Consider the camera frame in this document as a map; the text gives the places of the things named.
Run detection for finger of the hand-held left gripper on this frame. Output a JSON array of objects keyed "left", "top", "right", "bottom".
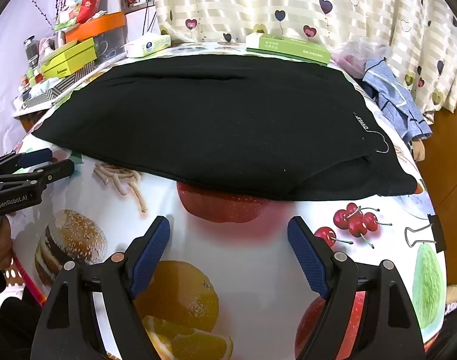
[
  {"left": 0, "top": 159, "right": 75, "bottom": 196},
  {"left": 0, "top": 148, "right": 53, "bottom": 176}
]

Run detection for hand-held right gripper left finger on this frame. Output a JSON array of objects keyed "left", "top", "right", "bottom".
[{"left": 30, "top": 215, "right": 171, "bottom": 360}]

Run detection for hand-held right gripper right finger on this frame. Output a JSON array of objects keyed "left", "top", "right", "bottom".
[{"left": 287, "top": 215, "right": 426, "bottom": 360}]

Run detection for black pants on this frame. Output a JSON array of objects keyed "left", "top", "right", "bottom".
[{"left": 31, "top": 53, "right": 418, "bottom": 202}]

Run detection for person's left hand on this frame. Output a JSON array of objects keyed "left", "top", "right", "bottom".
[{"left": 0, "top": 217, "right": 15, "bottom": 271}]

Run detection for food print tablecloth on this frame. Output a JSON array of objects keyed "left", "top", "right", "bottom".
[{"left": 0, "top": 41, "right": 448, "bottom": 360}]

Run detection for black white striped box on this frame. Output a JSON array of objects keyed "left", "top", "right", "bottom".
[{"left": 26, "top": 60, "right": 98, "bottom": 103}]

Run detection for yellow-green box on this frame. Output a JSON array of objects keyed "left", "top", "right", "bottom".
[{"left": 40, "top": 38, "right": 98, "bottom": 79}]

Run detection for dark bottle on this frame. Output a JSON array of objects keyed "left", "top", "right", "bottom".
[{"left": 24, "top": 35, "right": 41, "bottom": 70}]

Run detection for black binder clip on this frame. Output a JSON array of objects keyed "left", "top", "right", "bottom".
[{"left": 404, "top": 213, "right": 447, "bottom": 253}]

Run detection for orange lidded dark box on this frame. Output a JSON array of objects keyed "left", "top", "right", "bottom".
[{"left": 65, "top": 11, "right": 129, "bottom": 64}]

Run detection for dried twig branches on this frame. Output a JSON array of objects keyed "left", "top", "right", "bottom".
[{"left": 28, "top": 0, "right": 60, "bottom": 29}]

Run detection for white tissue pack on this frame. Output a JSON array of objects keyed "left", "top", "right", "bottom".
[{"left": 123, "top": 34, "right": 172, "bottom": 59}]

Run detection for wooden wardrobe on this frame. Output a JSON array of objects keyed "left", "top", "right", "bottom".
[{"left": 416, "top": 109, "right": 457, "bottom": 289}]

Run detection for blue checked garment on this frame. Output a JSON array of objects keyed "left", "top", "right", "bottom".
[{"left": 361, "top": 58, "right": 433, "bottom": 143}]

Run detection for clear plastic bag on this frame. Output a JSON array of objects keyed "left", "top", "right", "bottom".
[{"left": 331, "top": 39, "right": 392, "bottom": 76}]

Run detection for green flat box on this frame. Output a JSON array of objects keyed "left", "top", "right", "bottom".
[{"left": 245, "top": 32, "right": 332, "bottom": 65}]

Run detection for heart print striped curtain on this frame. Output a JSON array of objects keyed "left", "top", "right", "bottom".
[{"left": 148, "top": 0, "right": 457, "bottom": 124}]

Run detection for black cable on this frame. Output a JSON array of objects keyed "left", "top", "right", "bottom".
[{"left": 142, "top": 0, "right": 158, "bottom": 34}]

